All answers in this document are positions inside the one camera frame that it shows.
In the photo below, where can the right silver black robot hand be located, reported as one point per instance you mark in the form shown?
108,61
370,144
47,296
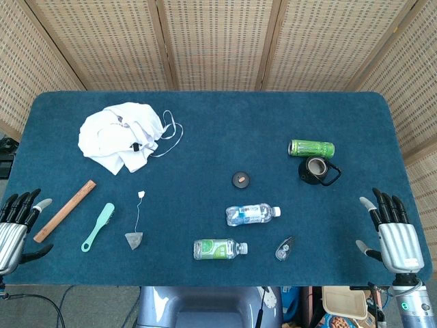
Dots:
399,242

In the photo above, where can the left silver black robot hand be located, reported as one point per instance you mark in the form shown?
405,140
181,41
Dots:
12,235

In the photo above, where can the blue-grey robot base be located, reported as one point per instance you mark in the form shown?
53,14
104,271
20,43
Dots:
205,307

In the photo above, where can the blue plastic bag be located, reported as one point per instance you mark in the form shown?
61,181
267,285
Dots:
290,304

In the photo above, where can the black round lid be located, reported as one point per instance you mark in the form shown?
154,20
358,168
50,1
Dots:
241,180

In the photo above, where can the wooden ruler stick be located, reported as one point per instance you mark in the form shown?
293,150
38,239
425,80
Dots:
65,211

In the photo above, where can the black equipment box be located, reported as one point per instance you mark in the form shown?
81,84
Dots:
6,160

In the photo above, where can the beige takeout container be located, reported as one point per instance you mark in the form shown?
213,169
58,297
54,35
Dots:
343,302

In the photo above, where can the mint green brush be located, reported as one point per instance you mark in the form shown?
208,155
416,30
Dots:
100,222

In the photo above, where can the blue cookie box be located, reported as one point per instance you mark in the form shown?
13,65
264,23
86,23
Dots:
341,323

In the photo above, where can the clear correction tape dispenser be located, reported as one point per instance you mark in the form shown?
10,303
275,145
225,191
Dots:
283,251

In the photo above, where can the green drink can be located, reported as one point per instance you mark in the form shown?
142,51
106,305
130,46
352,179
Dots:
312,148

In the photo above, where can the clear bottle blue label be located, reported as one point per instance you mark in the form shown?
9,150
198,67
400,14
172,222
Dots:
251,214

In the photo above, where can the clear bottle green label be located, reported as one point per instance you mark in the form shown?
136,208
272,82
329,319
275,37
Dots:
215,249

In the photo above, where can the woven wooden folding screen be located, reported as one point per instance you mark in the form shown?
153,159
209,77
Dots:
218,44

